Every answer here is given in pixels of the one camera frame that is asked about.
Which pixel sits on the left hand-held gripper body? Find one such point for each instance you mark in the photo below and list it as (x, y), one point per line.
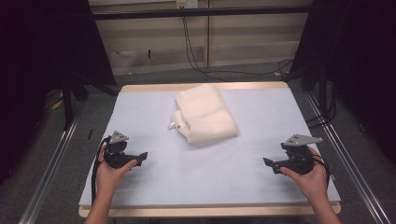
(115, 152)

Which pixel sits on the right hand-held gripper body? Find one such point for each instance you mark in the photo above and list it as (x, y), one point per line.
(297, 157)

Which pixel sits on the cream white towel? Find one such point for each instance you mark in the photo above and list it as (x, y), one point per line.
(204, 113)

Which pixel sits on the person's left hand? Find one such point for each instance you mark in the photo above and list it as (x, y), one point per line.
(109, 180)

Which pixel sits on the person's right hand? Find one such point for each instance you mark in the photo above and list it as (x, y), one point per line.
(311, 183)

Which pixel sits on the small black floor stick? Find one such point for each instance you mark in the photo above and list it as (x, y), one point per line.
(90, 133)

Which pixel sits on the light blue table mat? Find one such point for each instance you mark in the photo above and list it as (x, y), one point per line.
(199, 174)

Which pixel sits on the black metal stand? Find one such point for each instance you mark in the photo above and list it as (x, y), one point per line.
(67, 102)
(322, 93)

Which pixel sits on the yellow floor tape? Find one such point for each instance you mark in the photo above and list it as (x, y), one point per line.
(57, 104)

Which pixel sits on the wooden table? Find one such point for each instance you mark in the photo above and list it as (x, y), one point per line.
(202, 211)

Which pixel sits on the black curtain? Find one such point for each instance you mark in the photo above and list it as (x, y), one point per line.
(358, 62)
(37, 62)

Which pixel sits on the black horizontal bar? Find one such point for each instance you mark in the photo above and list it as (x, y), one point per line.
(202, 12)

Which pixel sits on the metal floor rail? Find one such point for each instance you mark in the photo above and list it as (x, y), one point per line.
(351, 168)
(46, 177)

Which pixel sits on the white wall outlet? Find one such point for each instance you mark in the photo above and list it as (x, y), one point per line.
(186, 3)

